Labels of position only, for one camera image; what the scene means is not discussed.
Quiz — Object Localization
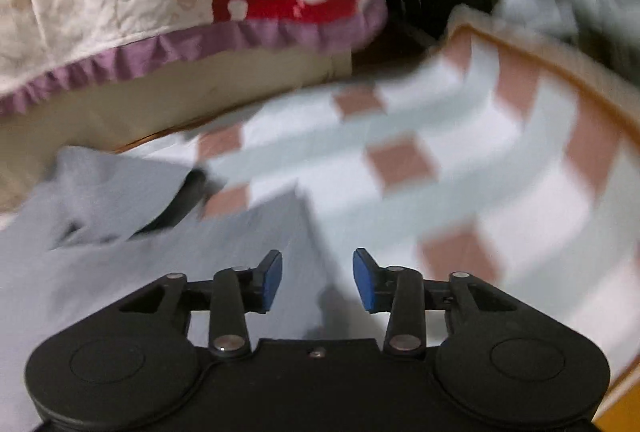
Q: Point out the beige bed frame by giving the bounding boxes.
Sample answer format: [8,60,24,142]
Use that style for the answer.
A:
[0,47,353,213]

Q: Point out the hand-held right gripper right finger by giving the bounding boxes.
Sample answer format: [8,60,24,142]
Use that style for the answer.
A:
[352,248,521,357]

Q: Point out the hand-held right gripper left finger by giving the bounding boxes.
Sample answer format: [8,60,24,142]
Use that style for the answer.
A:
[117,249,283,358]

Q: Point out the checkered cartoon rug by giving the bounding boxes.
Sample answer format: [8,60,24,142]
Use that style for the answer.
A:
[120,7,640,413]

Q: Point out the grey pants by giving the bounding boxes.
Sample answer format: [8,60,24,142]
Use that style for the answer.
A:
[0,145,346,432]

